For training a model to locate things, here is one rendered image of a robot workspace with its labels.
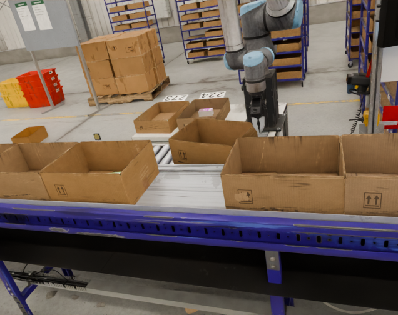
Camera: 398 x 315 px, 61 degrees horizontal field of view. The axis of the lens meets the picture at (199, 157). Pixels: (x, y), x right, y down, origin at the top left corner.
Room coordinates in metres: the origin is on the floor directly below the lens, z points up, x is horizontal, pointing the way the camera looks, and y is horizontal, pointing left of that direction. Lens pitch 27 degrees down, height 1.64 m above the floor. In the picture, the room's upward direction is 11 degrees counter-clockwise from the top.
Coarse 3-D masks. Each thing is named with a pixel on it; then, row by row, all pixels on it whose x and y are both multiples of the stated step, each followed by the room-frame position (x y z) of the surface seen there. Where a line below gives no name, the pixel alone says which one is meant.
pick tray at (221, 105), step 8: (192, 104) 2.47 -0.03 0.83; (200, 104) 2.50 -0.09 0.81; (208, 104) 2.47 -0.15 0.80; (216, 104) 2.45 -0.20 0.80; (224, 104) 2.27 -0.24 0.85; (184, 112) 2.31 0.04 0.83; (192, 112) 2.44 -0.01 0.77; (216, 112) 2.38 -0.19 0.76; (224, 112) 2.24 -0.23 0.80; (176, 120) 2.17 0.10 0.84; (184, 120) 2.15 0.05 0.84; (192, 120) 2.12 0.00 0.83
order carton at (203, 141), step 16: (192, 128) 1.87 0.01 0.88; (208, 128) 1.87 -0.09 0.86; (224, 128) 1.81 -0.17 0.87; (240, 128) 1.74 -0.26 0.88; (176, 144) 1.65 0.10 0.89; (192, 144) 1.59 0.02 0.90; (208, 144) 1.53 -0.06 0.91; (224, 144) 1.82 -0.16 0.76; (176, 160) 1.67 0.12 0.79; (192, 160) 1.60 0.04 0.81; (208, 160) 1.54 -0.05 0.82; (224, 160) 1.49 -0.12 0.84
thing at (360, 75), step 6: (360, 72) 1.66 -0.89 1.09; (366, 72) 1.66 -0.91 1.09; (348, 78) 1.65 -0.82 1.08; (354, 78) 1.63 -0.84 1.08; (360, 78) 1.62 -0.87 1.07; (366, 78) 1.61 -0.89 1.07; (354, 84) 1.64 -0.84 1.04; (360, 84) 1.62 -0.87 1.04; (366, 84) 1.61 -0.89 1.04; (360, 90) 1.63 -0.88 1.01; (366, 90) 1.63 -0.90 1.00
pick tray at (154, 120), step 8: (160, 104) 2.62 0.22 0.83; (168, 104) 2.59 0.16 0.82; (176, 104) 2.56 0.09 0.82; (184, 104) 2.53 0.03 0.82; (144, 112) 2.44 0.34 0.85; (152, 112) 2.53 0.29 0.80; (160, 112) 2.63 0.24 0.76; (168, 112) 2.59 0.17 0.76; (176, 112) 2.30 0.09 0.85; (136, 120) 2.33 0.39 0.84; (144, 120) 2.42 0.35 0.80; (152, 120) 2.49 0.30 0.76; (160, 120) 2.20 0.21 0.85; (168, 120) 2.18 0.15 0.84; (136, 128) 2.29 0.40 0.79; (144, 128) 2.26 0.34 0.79; (152, 128) 2.23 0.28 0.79; (160, 128) 2.20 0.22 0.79; (168, 128) 2.18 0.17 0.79
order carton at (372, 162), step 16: (352, 144) 1.09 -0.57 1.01; (368, 144) 1.08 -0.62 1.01; (384, 144) 1.06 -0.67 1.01; (352, 160) 1.09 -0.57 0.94; (368, 160) 1.07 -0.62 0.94; (384, 160) 1.05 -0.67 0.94; (352, 176) 0.84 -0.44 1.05; (368, 176) 0.82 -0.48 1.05; (384, 176) 0.81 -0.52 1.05; (352, 192) 0.84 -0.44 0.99; (368, 192) 0.82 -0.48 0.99; (384, 192) 0.80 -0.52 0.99; (352, 208) 0.84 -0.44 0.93; (368, 208) 0.82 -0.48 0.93; (384, 208) 0.80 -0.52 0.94
